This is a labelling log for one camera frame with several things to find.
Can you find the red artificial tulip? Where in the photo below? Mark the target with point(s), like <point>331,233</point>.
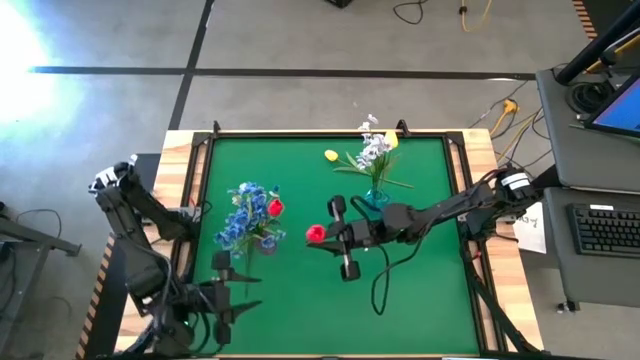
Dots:
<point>315,233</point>
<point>275,207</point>

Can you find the grey desk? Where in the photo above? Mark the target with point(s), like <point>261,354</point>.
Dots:
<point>565,150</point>

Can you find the yellow artificial tulip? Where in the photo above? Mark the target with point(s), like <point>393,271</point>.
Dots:
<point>391,139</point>
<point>330,155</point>

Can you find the teal embossed glass vase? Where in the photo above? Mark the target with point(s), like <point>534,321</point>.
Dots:
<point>377,197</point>

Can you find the grey metal stand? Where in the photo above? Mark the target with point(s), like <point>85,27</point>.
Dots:
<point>45,241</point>

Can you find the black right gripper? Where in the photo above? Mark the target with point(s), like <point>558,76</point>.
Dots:
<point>362,234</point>

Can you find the black hazard-striped base plate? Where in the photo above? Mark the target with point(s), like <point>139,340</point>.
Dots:
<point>107,310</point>

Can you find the black table frame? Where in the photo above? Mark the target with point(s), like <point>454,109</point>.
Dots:
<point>300,134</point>

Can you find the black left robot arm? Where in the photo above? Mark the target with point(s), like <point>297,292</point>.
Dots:
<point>145,280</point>

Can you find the black pole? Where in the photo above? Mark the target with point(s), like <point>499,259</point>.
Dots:
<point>595,45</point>

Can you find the green table mat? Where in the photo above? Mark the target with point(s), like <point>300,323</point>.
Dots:
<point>325,320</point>

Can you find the blue artificial flower bunch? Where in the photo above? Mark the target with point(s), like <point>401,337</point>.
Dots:
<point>245,220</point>

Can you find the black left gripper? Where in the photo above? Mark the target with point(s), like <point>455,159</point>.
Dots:
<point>220,305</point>

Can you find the pink ribbed glass vase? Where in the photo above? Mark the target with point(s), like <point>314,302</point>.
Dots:
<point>268,246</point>

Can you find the white paper sheet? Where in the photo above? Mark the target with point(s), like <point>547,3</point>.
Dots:
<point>532,235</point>

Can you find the black computer keyboard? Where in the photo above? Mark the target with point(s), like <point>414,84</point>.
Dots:
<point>605,230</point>

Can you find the computer monitor blue screen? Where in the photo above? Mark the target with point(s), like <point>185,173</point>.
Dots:
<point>622,110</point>

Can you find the black frame clamp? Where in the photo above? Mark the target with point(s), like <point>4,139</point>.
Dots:
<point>402,127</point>
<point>216,129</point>

